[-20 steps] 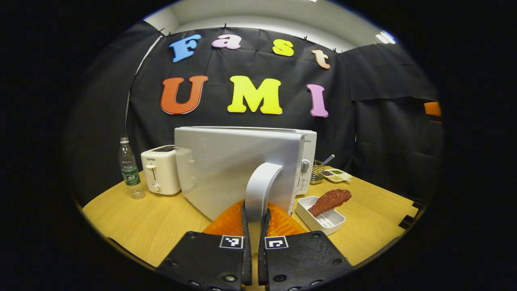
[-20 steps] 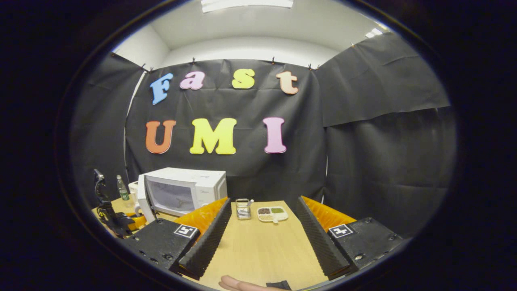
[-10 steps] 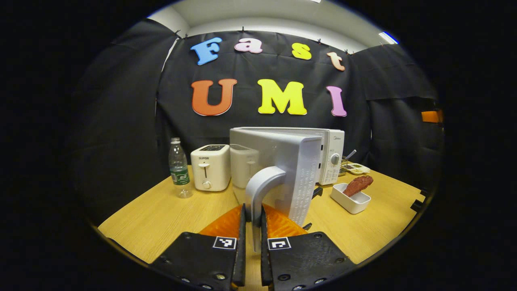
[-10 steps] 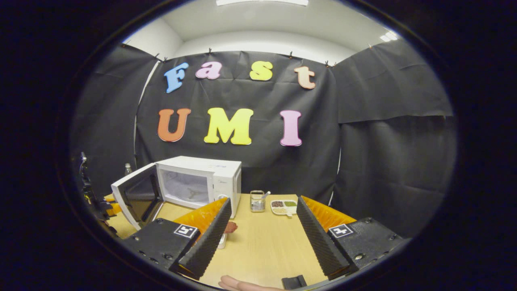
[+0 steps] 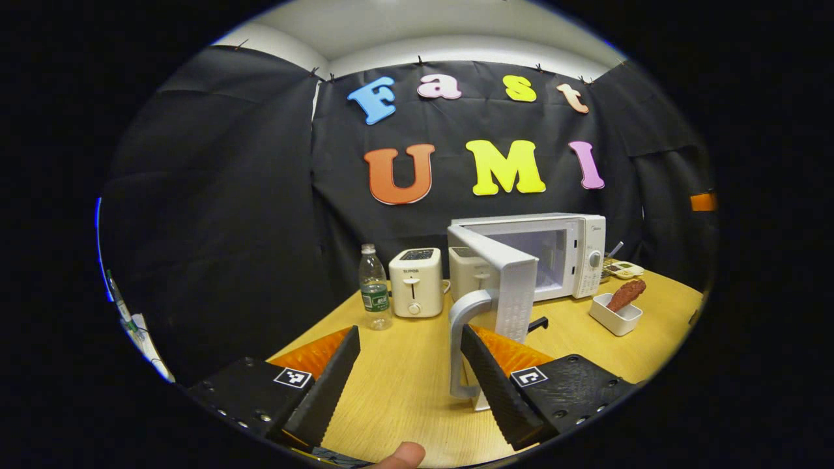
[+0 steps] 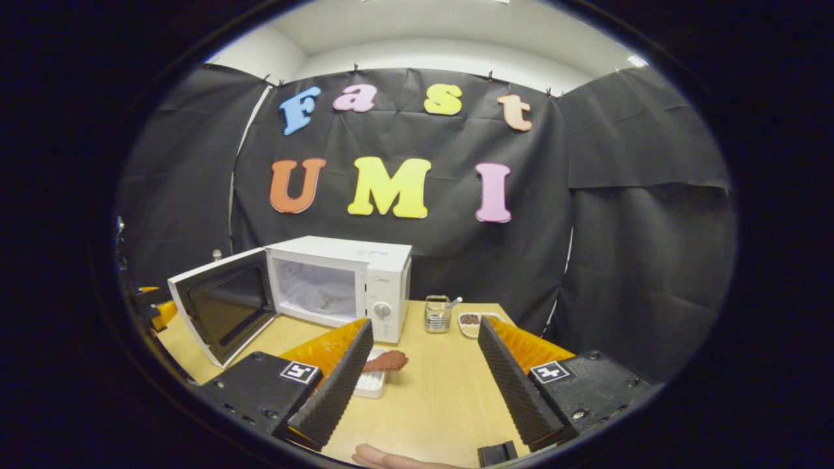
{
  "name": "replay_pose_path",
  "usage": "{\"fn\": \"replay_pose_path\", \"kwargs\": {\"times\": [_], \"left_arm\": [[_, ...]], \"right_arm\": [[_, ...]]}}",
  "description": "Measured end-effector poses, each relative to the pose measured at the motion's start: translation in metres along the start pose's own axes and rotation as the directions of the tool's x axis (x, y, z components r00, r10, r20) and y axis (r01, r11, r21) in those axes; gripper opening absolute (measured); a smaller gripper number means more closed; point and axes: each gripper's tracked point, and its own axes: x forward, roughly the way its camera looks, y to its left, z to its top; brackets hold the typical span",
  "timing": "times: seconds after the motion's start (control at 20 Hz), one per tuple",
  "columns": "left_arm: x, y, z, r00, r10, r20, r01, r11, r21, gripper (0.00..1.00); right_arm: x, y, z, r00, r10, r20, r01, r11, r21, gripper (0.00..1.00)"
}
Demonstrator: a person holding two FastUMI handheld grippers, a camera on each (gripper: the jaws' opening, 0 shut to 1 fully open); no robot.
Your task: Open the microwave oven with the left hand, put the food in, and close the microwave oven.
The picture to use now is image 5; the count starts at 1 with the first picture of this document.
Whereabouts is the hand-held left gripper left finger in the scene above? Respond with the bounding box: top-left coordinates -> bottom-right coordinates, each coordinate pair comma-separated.
186,324 -> 361,450

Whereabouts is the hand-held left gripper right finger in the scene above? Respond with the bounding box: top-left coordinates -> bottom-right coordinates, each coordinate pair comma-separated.
460,324 -> 642,451

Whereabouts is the brown chicken drumstick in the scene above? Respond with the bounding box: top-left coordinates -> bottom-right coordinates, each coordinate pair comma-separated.
606,279 -> 647,313

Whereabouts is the white microwave oven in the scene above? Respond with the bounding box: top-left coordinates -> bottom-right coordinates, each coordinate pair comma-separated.
446,213 -> 607,412

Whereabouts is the clear plastic water bottle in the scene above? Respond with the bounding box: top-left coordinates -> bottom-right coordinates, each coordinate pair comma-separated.
359,244 -> 394,331

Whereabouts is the white toaster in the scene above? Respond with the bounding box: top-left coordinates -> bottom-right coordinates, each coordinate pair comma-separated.
388,248 -> 445,319

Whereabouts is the white rectangular tray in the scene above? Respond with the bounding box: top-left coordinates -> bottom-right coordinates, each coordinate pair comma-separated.
589,293 -> 644,337

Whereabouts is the black backdrop cloth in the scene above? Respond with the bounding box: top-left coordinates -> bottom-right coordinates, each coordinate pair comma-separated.
98,44 -> 717,385

